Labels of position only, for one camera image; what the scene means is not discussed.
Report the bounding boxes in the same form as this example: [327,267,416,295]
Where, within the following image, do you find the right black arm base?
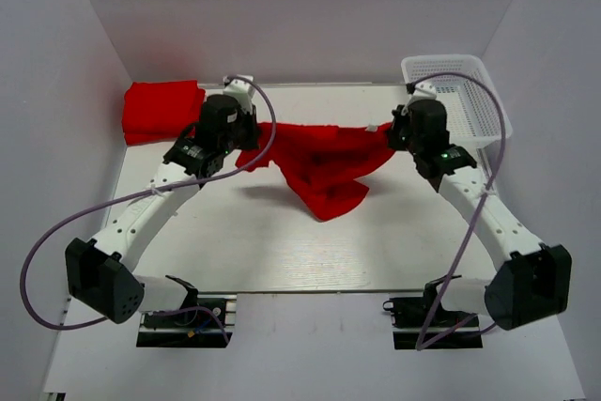
[382,296,483,350]

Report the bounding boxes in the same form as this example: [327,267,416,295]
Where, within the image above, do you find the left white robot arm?
[65,88,258,325]

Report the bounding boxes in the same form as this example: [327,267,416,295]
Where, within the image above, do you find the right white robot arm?
[387,99,572,331]

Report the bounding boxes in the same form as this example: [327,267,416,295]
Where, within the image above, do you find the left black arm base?
[136,295,237,349]

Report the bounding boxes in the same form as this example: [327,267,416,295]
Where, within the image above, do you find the folded red t shirt stack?
[121,80,206,146]

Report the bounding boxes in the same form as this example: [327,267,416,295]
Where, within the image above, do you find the white plastic basket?
[401,54,513,148]

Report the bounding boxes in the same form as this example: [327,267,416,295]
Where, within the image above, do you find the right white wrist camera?
[406,82,438,102]

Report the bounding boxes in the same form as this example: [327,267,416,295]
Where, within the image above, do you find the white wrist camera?
[223,75,255,104]
[406,82,438,102]

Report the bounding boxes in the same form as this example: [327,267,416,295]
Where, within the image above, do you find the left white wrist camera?
[223,75,255,104]

